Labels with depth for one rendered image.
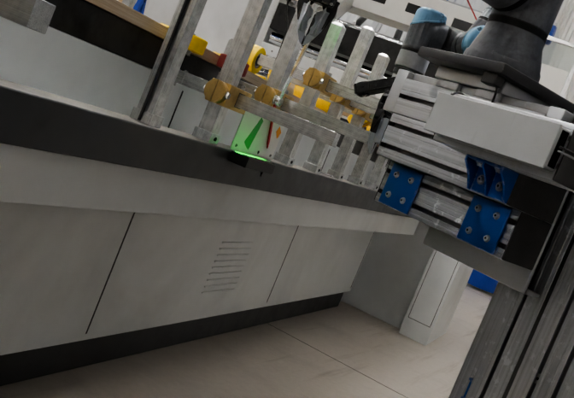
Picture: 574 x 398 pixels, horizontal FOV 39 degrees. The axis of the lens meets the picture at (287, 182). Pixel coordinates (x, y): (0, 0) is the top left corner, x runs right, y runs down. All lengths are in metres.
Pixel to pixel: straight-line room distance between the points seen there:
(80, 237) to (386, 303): 2.93
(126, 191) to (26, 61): 0.30
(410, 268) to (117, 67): 3.07
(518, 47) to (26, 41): 0.89
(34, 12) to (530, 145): 0.75
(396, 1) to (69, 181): 3.74
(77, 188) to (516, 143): 0.74
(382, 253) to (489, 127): 3.35
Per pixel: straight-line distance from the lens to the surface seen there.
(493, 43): 1.56
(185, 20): 1.55
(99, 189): 1.53
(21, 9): 0.83
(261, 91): 1.98
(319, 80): 2.21
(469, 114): 1.36
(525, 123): 1.29
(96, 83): 1.75
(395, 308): 4.64
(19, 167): 1.33
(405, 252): 4.61
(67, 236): 1.89
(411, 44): 1.95
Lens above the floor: 0.79
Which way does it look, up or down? 4 degrees down
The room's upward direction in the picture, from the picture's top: 22 degrees clockwise
